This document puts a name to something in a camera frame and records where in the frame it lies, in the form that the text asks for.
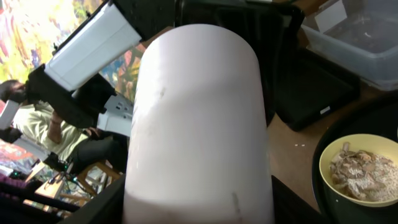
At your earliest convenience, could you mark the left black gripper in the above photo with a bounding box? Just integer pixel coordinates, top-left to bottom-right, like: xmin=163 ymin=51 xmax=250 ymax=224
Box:
xmin=26 ymin=65 xmax=116 ymax=128

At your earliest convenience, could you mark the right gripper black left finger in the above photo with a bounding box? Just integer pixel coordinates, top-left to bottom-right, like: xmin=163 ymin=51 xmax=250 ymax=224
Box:
xmin=59 ymin=174 xmax=126 ymax=224

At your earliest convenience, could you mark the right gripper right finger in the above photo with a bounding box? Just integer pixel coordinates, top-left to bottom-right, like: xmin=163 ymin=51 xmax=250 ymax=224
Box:
xmin=271 ymin=175 xmax=325 ymax=224

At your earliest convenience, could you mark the food scraps and rice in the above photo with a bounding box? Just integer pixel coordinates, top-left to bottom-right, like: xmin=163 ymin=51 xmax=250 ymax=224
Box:
xmin=329 ymin=142 xmax=397 ymax=202

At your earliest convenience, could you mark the yellow bowl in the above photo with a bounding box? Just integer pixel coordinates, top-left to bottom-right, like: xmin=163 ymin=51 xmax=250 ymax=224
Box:
xmin=318 ymin=134 xmax=397 ymax=208

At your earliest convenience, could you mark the pink cup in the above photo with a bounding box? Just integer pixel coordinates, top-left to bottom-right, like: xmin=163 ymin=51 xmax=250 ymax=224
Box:
xmin=122 ymin=24 xmax=274 ymax=223

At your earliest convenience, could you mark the wooden stool background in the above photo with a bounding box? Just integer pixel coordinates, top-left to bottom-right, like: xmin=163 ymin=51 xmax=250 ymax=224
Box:
xmin=77 ymin=161 xmax=121 ymax=196

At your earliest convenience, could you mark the seated person background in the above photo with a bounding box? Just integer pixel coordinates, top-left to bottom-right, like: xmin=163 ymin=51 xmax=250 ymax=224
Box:
xmin=0 ymin=79 xmax=128 ymax=174

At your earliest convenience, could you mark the black rectangular tray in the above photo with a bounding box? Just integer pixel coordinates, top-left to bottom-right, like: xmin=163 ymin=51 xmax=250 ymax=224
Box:
xmin=175 ymin=0 xmax=360 ymax=131

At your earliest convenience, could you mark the round black serving tray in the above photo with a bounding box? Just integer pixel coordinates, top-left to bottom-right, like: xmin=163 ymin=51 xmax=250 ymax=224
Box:
xmin=312 ymin=92 xmax=397 ymax=224

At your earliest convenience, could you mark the clear plastic bin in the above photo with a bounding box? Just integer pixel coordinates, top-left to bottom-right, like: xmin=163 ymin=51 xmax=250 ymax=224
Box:
xmin=302 ymin=0 xmax=397 ymax=91

